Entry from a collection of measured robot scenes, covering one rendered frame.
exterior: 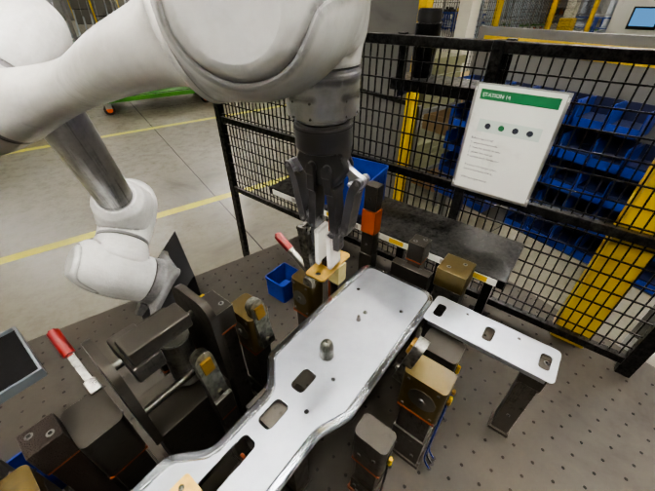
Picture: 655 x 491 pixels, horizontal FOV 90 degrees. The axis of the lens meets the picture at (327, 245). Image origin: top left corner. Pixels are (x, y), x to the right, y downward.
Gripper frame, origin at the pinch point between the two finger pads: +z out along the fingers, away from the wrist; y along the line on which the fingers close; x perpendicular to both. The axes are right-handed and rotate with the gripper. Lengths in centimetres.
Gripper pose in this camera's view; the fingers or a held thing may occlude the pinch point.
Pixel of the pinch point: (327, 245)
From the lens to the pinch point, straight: 53.3
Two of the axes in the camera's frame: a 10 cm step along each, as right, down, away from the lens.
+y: 8.2, 3.3, -4.7
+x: 5.7, -5.1, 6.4
